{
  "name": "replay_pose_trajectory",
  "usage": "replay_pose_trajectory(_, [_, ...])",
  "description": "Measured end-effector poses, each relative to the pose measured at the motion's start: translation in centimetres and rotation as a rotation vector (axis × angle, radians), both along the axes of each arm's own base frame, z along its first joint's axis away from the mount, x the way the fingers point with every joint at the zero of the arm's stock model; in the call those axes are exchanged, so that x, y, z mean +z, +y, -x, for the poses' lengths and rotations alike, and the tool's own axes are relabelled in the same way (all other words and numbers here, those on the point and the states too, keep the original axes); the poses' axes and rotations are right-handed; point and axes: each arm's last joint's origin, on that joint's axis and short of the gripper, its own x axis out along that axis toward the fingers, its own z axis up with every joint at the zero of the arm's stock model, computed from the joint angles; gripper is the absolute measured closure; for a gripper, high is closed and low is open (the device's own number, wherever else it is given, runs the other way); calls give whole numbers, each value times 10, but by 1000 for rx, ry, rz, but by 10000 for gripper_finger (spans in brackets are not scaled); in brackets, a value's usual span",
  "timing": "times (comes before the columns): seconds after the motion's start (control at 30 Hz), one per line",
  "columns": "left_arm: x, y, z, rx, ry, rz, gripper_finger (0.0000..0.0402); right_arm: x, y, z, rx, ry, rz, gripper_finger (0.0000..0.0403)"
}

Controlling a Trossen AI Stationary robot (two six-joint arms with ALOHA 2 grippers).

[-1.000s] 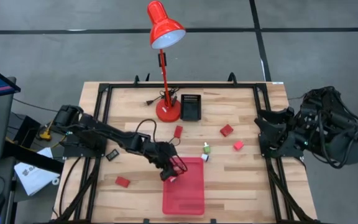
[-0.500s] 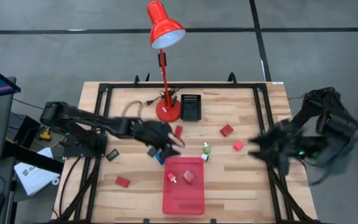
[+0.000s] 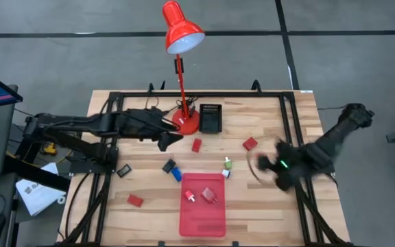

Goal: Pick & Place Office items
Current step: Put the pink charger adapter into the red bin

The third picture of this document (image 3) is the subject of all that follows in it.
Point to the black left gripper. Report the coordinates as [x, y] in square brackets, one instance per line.
[139, 125]

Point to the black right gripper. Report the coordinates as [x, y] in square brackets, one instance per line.
[288, 164]

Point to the red rectangular box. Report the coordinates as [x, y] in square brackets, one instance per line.
[196, 145]
[135, 200]
[250, 143]

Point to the green plug adapter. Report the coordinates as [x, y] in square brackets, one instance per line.
[228, 163]

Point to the blue rectangular box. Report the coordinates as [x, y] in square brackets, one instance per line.
[176, 174]

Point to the red and white plug adapter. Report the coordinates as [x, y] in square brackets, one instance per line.
[189, 195]

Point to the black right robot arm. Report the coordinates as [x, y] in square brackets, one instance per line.
[334, 133]

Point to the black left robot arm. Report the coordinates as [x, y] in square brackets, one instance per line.
[81, 123]

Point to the black desk organizer bin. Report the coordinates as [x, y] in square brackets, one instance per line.
[210, 123]

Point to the black table clamp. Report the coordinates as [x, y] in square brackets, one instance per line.
[161, 244]
[151, 88]
[256, 85]
[163, 85]
[235, 244]

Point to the white table sticker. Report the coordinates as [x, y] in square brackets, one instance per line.
[306, 91]

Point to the red translucent plastic tray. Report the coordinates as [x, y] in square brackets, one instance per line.
[202, 219]

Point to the red desk lamp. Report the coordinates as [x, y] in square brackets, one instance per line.
[182, 27]

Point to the yellow tool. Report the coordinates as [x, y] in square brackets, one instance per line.
[50, 148]

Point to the black side desk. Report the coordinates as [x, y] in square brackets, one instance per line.
[36, 173]

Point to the black power box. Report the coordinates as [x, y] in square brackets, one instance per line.
[26, 152]

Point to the white printed papers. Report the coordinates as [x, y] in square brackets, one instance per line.
[36, 195]

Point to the black metal table frame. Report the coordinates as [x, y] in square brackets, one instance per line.
[201, 94]

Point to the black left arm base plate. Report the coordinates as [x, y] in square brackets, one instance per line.
[81, 167]

